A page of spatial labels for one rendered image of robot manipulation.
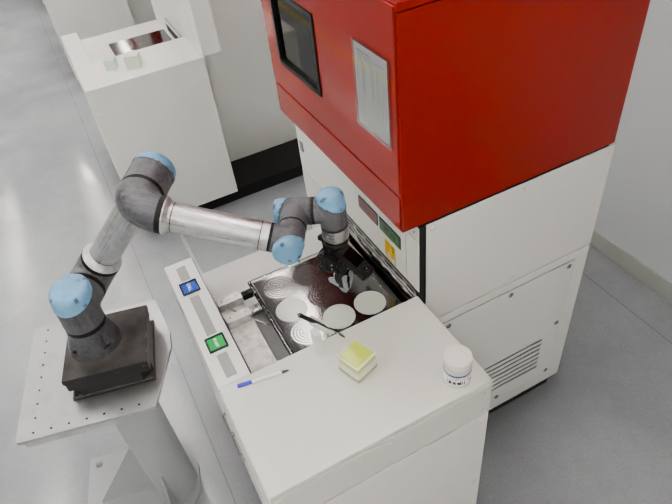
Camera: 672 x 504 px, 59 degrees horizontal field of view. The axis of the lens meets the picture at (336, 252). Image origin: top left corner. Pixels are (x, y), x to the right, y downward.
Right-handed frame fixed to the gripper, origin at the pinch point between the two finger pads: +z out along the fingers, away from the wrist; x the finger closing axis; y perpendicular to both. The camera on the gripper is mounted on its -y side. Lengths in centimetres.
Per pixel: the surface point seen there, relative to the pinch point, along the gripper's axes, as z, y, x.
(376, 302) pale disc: 7.3, -6.4, -5.0
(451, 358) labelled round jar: -8.7, -39.8, 15.0
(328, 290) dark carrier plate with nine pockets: 7.4, 9.6, -2.5
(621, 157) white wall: 40, -46, -164
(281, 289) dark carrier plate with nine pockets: 7.4, 23.4, 4.1
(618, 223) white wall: 75, -53, -160
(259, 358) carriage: 9.3, 13.9, 28.4
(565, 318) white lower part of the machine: 52, -52, -66
